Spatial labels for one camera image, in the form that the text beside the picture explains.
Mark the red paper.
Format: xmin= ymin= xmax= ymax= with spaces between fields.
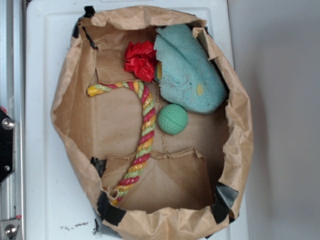
xmin=124 ymin=40 xmax=158 ymax=83

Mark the brown paper bag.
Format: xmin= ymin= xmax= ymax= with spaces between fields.
xmin=51 ymin=5 xmax=253 ymax=240

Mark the green rubber ball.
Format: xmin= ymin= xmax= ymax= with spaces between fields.
xmin=157 ymin=104 xmax=189 ymax=135

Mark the light blue towel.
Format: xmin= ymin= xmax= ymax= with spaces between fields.
xmin=154 ymin=24 xmax=227 ymax=114

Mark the white plastic tray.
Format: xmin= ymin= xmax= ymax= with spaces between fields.
xmin=23 ymin=0 xmax=233 ymax=240

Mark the red yellow green rope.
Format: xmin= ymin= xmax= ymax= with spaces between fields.
xmin=86 ymin=80 xmax=157 ymax=207

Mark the black metal bracket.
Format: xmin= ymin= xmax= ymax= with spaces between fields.
xmin=0 ymin=106 xmax=15 ymax=184

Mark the aluminium frame rail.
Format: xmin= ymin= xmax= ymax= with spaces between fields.
xmin=0 ymin=0 xmax=27 ymax=240

